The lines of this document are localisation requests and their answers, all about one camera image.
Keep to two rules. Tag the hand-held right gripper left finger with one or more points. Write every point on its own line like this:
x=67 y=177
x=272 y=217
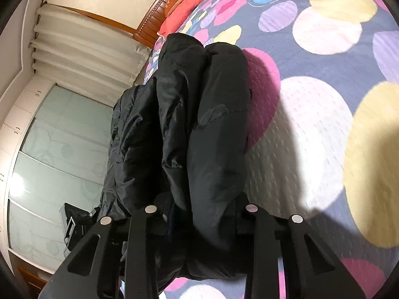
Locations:
x=145 y=224

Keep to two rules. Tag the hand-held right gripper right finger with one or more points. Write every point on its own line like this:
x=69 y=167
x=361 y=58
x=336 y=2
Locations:
x=254 y=224

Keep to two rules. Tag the black puffer jacket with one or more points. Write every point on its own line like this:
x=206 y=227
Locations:
x=187 y=115

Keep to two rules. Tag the wooden nightstand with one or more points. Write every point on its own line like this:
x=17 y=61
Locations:
x=31 y=282

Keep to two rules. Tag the frosted glass wardrobe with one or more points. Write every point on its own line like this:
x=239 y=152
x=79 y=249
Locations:
x=56 y=149

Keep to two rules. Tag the polka dot bedspread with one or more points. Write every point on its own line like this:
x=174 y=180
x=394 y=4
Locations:
x=311 y=99

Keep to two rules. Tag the cream window curtain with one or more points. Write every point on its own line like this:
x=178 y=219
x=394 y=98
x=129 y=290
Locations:
x=87 y=49

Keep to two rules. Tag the wooden headboard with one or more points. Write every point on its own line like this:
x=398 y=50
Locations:
x=152 y=21

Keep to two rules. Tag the red pillow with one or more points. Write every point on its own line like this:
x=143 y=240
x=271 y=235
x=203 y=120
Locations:
x=193 y=3

